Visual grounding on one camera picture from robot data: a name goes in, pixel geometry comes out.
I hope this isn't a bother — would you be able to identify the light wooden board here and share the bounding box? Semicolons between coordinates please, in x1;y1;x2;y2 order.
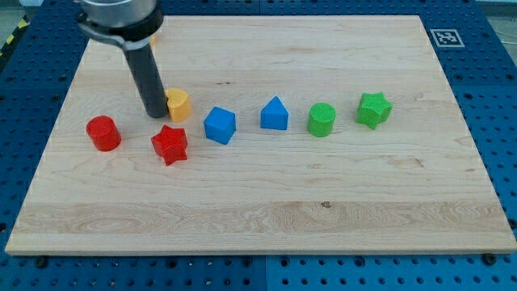
6;15;516;256

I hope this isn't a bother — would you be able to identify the red star block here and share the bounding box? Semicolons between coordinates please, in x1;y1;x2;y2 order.
151;124;188;166

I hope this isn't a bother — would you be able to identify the green star block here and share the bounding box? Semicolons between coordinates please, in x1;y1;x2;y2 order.
355;92;393;130

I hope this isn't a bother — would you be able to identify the blue cube block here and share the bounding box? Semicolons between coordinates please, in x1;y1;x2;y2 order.
204;107;236;145

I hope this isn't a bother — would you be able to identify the red cylinder block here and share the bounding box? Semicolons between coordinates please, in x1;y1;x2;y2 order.
86;116;121;152

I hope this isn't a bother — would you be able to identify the green cylinder block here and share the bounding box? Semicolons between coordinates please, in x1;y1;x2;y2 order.
307;103;336;137

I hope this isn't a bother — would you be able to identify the yellow heart block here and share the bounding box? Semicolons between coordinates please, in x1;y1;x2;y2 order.
166;88;192;122

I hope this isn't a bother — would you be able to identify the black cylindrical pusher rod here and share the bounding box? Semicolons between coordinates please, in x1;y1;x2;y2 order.
124;44;169;119

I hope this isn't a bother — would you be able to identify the white fiducial marker tag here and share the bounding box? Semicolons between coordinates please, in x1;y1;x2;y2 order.
430;28;464;48

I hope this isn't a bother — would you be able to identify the blue house-shaped block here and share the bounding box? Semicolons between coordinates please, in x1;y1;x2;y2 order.
260;96;289;130

